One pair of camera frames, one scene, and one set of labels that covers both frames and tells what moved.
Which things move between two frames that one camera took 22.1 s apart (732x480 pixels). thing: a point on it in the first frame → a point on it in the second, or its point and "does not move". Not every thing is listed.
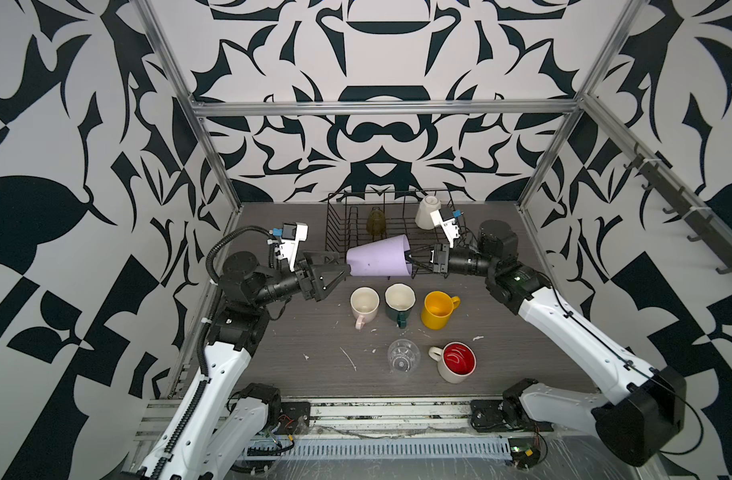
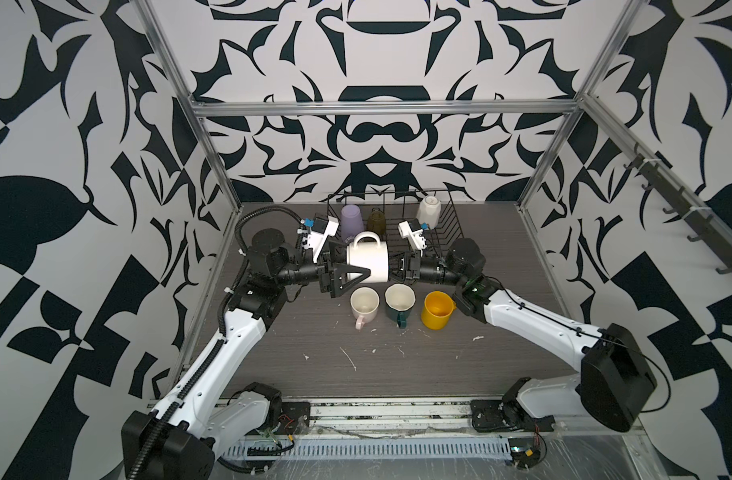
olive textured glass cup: x=376 y=221 does not move
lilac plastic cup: x=384 y=257 → x=351 y=222
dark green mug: x=399 y=299 does not move
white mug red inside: x=456 y=361 → x=369 y=255
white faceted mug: x=428 y=205 does not move
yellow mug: x=437 y=308 does not move
